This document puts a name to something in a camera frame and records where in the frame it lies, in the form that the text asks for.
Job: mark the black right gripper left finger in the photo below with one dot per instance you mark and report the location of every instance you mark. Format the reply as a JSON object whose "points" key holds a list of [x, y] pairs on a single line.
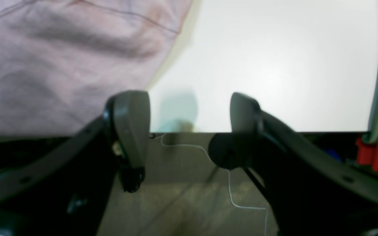
{"points": [[66, 191]]}

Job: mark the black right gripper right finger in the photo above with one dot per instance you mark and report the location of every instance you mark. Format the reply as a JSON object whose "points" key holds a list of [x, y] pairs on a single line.
{"points": [[310, 193]]}

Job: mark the mauve pink t-shirt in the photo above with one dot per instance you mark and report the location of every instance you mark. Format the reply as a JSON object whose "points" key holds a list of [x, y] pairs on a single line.
{"points": [[60, 60]]}

